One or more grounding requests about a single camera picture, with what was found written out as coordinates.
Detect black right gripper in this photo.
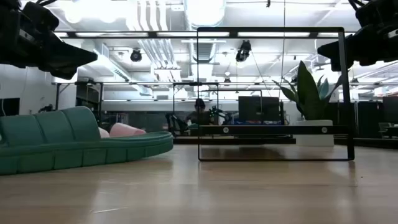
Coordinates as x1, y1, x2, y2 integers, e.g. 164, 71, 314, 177
317, 22, 398, 73

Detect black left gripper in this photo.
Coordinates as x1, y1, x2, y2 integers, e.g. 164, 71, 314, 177
0, 0, 98, 80

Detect green rubber slide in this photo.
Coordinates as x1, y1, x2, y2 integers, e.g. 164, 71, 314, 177
0, 106, 174, 175

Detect black metal frame wooden shelf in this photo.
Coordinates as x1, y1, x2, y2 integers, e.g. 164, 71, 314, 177
197, 27, 355, 162

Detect green snake plant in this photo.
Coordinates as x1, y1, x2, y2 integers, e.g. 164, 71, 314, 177
272, 60, 349, 121

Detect black hanging ceiling spotlight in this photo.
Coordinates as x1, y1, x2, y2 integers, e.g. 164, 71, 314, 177
130, 48, 143, 62
235, 40, 252, 62

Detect dark background cabinets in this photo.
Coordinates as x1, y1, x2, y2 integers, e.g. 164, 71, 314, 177
326, 101, 383, 139

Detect white plant pot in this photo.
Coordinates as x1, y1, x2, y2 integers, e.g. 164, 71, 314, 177
295, 119, 335, 147

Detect black computer monitor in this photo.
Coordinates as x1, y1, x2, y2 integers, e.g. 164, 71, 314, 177
238, 96, 280, 122

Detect person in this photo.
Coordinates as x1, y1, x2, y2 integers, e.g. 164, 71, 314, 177
186, 98, 213, 126

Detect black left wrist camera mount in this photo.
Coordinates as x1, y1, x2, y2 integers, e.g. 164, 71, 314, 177
23, 1, 60, 32

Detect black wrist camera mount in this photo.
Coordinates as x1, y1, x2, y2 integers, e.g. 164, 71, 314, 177
23, 1, 60, 32
356, 0, 398, 27

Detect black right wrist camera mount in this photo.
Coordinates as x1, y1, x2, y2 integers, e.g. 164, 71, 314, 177
356, 0, 398, 27

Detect black wall screen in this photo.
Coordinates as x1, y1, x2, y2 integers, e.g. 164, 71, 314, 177
0, 98, 20, 118

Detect black aluminium table frame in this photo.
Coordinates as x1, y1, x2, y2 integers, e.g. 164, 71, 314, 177
172, 136, 398, 149

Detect silver ceiling air duct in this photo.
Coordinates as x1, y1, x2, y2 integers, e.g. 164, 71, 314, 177
183, 0, 227, 29

